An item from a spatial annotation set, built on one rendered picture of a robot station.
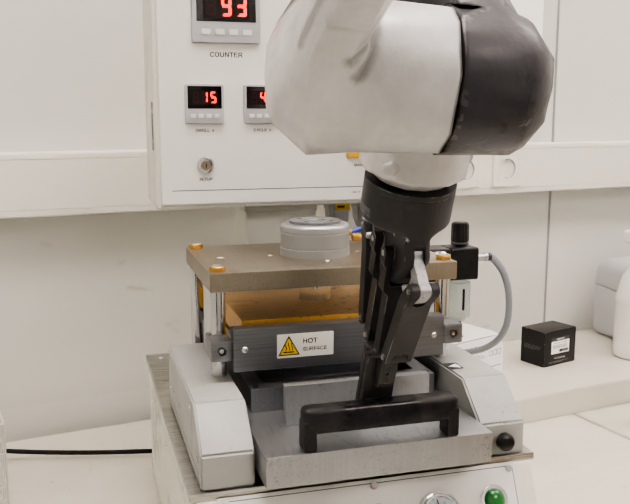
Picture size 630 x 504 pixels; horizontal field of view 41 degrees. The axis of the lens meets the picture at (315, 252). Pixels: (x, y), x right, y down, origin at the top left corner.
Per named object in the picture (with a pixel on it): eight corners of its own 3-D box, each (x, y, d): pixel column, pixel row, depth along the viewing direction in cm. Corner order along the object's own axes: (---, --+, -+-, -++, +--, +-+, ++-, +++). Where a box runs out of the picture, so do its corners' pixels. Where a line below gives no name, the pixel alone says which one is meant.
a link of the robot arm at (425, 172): (388, 131, 60) (377, 200, 62) (542, 131, 63) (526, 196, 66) (337, 77, 70) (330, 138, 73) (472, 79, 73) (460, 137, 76)
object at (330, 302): (214, 319, 102) (213, 243, 100) (384, 308, 108) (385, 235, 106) (242, 359, 85) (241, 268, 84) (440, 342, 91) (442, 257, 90)
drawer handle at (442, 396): (298, 445, 76) (298, 403, 75) (450, 428, 80) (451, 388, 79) (304, 454, 74) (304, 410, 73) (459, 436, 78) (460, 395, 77)
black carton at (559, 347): (519, 360, 162) (521, 325, 160) (550, 353, 166) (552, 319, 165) (543, 368, 157) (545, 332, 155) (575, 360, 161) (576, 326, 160)
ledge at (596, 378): (323, 391, 157) (323, 368, 157) (646, 339, 194) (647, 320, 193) (408, 447, 131) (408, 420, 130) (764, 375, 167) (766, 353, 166)
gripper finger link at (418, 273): (422, 221, 68) (448, 251, 64) (412, 276, 71) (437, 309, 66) (394, 222, 68) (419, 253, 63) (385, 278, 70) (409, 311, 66)
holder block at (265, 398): (222, 366, 99) (222, 345, 99) (379, 353, 105) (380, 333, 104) (250, 413, 84) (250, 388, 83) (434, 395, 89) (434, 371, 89)
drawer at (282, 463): (212, 392, 101) (211, 330, 100) (382, 377, 107) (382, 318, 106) (266, 499, 73) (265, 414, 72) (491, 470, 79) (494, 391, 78)
